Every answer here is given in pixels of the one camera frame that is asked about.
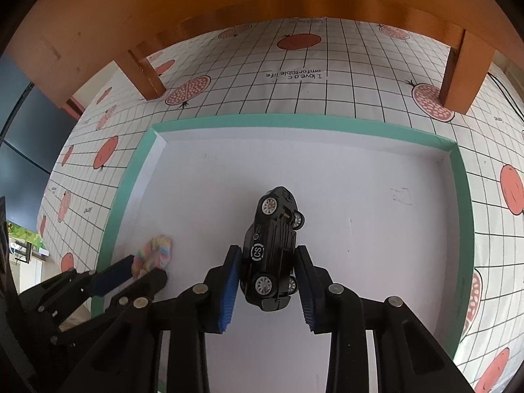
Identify pastel braided rope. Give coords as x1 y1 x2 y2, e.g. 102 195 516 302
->
131 234 173 281

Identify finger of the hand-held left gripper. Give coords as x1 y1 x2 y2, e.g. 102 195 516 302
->
24 254 137 317
50 269 169 343

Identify dark flat panel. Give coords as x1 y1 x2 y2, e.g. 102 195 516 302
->
0 52 79 231

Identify green printed paper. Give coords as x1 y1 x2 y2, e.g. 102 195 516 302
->
6 220 42 251

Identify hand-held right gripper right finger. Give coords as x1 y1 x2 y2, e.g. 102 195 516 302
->
295 246 467 393

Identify black toy car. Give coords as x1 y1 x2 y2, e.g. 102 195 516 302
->
238 186 306 311

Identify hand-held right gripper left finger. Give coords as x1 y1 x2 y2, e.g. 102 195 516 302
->
71 246 243 393

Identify fruit print grid mat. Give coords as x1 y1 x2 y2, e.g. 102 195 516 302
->
36 16 524 393

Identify black cable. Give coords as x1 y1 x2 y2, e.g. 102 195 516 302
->
487 71 524 120
0 82 54 175

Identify white drawer with teal rim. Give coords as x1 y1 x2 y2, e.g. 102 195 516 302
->
90 114 476 393

